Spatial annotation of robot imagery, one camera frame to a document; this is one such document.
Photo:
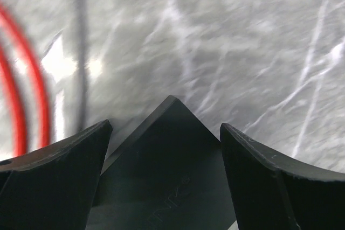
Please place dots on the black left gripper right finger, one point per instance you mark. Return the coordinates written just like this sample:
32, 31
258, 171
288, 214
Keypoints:
271, 190

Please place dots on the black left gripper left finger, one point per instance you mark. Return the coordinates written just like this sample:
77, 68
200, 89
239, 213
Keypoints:
54, 187

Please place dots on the black network switch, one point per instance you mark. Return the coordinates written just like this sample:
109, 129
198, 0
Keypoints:
168, 174

